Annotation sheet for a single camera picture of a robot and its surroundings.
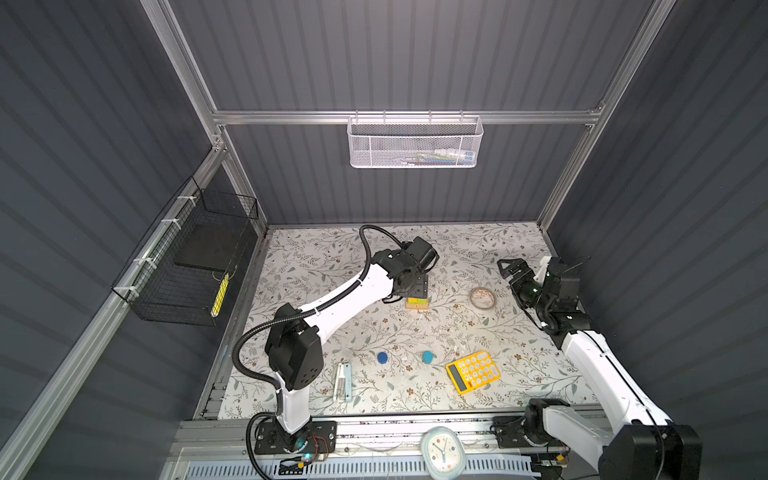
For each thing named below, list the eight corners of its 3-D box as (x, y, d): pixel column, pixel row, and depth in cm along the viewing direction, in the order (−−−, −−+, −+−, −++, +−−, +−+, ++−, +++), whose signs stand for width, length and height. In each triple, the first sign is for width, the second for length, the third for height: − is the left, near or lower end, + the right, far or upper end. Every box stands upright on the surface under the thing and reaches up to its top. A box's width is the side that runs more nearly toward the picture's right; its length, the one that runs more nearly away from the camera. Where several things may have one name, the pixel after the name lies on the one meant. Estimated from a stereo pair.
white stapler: (334, 402, 81) (333, 399, 78) (338, 366, 87) (337, 362, 85) (351, 402, 81) (350, 399, 78) (354, 366, 87) (353, 362, 85)
